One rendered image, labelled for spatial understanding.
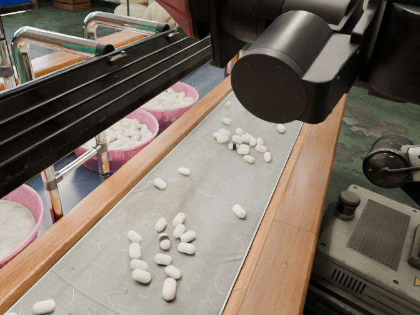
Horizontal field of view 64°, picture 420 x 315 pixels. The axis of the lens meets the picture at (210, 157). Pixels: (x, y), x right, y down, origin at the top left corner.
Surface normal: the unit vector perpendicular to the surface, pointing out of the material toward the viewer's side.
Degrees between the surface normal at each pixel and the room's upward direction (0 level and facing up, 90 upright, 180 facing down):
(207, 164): 0
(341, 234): 0
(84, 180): 0
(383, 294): 90
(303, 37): 30
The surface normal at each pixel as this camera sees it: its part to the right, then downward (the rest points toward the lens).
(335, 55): -0.12, -0.64
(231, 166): 0.08, -0.83
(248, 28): -0.53, 0.70
